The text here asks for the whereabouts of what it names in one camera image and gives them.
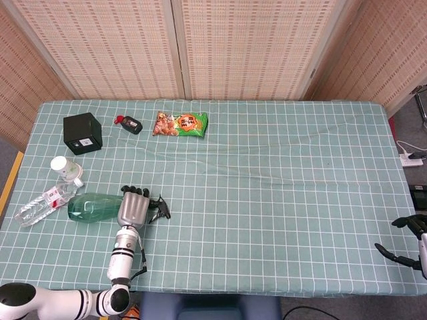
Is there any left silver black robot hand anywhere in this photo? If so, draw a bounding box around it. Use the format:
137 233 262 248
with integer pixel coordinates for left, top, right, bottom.
117 185 151 229

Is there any white power cable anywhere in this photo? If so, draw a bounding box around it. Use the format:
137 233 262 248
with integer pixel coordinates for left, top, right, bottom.
396 139 427 155

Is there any white paper cup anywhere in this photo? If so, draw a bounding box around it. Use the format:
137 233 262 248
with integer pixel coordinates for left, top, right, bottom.
50 155 83 181

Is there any yellow floor tape strip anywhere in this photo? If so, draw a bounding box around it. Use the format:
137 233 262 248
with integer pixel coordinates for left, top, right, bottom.
0 151 25 214

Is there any bamboo folding screen panel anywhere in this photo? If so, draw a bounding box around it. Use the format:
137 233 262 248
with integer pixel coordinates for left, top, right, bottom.
171 0 364 101
0 0 186 101
306 0 427 116
0 6 73 151

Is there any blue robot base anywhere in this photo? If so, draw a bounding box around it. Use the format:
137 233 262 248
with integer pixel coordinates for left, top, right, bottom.
138 292 282 320

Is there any small black bottle red cap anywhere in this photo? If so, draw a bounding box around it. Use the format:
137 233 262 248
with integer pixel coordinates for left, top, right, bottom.
113 115 143 135

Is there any clear plastic water bottle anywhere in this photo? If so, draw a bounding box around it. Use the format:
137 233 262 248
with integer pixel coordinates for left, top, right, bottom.
13 178 84 228

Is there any green spray bottle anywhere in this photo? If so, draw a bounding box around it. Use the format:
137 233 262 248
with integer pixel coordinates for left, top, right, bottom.
67 192 173 224

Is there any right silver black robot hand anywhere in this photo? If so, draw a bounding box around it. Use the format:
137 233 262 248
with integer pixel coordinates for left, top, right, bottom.
374 214 427 279

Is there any white power strip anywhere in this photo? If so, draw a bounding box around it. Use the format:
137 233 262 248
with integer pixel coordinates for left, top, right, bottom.
400 152 424 167

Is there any orange green snack bag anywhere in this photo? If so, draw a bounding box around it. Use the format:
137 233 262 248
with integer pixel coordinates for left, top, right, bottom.
152 111 209 138

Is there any black flat device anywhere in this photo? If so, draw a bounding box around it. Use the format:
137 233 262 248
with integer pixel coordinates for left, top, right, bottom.
409 183 427 210

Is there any black floor cable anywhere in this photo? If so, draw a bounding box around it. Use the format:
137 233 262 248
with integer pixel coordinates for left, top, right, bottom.
282 305 338 320

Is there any metal chair leg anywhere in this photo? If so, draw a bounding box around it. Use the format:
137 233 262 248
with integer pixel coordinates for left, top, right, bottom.
410 85 427 128

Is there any green checked tablecloth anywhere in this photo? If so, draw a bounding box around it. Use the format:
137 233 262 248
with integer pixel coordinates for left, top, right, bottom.
0 99 427 298

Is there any black cube box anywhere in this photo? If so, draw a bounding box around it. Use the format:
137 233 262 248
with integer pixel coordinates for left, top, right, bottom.
63 112 103 157

